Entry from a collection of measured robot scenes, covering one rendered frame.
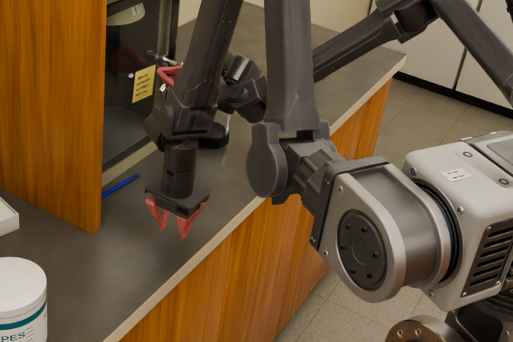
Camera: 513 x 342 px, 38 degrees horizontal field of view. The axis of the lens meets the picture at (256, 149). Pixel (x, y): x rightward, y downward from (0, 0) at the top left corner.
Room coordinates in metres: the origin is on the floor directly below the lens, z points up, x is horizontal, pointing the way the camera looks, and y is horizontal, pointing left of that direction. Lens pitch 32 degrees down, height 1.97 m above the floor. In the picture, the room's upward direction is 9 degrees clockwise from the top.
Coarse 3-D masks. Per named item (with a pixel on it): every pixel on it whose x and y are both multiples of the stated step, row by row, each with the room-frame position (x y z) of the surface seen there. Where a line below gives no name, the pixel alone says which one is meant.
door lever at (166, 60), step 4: (164, 56) 1.58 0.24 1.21; (168, 56) 1.59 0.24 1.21; (164, 60) 1.58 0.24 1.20; (168, 60) 1.58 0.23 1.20; (172, 60) 1.58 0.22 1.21; (164, 64) 1.58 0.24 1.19; (172, 64) 1.57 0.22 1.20; (176, 64) 1.56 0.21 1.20; (180, 64) 1.56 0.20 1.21; (172, 76) 1.54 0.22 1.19; (164, 84) 1.52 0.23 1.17; (160, 88) 1.51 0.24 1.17; (164, 88) 1.51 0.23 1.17; (168, 88) 1.52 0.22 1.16; (160, 92) 1.51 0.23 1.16; (164, 92) 1.51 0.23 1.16
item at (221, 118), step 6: (222, 72) 1.64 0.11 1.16; (222, 78) 1.65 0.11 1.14; (216, 114) 1.65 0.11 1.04; (222, 114) 1.66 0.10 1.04; (216, 120) 1.65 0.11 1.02; (222, 120) 1.66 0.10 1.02; (228, 120) 1.68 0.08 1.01; (216, 126) 1.65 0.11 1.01; (222, 126) 1.66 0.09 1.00; (228, 126) 1.69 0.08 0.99; (216, 132) 1.65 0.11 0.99; (222, 132) 1.66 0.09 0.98
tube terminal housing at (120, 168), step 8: (112, 0) 1.42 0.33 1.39; (152, 144) 1.59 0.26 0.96; (136, 152) 1.53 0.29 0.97; (144, 152) 1.56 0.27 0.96; (128, 160) 1.50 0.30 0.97; (136, 160) 1.53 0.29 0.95; (112, 168) 1.44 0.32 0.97; (120, 168) 1.47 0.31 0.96; (128, 168) 1.50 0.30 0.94; (104, 176) 1.42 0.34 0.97; (112, 176) 1.44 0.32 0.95; (104, 184) 1.42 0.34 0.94
